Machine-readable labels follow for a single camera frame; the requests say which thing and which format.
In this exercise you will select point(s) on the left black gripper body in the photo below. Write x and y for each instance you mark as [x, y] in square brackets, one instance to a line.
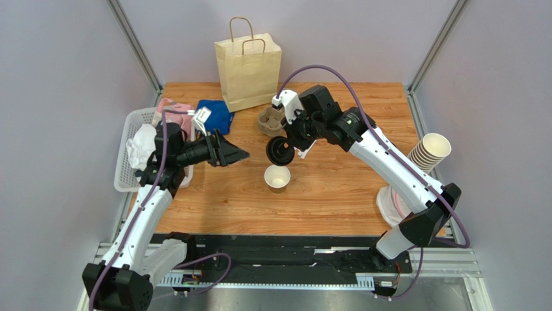
[201, 151]

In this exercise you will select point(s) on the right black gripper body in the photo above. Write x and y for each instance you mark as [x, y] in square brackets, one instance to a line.
[295, 135]

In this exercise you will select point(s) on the black plastic cup lid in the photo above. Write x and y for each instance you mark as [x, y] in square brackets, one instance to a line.
[279, 152]

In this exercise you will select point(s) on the brown paper coffee cup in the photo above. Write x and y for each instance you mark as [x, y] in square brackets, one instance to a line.
[277, 178]

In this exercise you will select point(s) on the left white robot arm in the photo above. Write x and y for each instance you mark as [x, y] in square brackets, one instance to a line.
[126, 277]

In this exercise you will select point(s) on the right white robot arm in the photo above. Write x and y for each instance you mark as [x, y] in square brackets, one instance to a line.
[314, 115]

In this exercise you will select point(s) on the bundle of white wrapped straws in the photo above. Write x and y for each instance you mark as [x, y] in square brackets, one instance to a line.
[303, 153]

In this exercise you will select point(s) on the blue folded cloth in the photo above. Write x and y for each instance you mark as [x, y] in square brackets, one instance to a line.
[220, 119]

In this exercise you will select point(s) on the grey pulp cup carrier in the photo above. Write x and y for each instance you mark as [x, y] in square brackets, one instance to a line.
[269, 122]

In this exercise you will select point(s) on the pink cloth bag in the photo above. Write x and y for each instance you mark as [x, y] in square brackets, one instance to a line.
[177, 113]

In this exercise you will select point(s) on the white crumpled cloth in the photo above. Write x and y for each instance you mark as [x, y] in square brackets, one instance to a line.
[141, 146]

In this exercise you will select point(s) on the brown paper bag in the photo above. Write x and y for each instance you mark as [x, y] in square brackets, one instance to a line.
[248, 68]

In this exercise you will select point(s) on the white plastic basket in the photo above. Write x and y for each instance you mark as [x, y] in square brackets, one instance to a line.
[127, 179]

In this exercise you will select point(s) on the stack of paper cups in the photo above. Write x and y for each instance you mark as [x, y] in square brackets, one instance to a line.
[430, 151]

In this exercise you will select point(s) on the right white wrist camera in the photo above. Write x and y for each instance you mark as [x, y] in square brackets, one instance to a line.
[289, 102]

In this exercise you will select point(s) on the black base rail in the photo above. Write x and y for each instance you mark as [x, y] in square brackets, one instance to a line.
[288, 262]

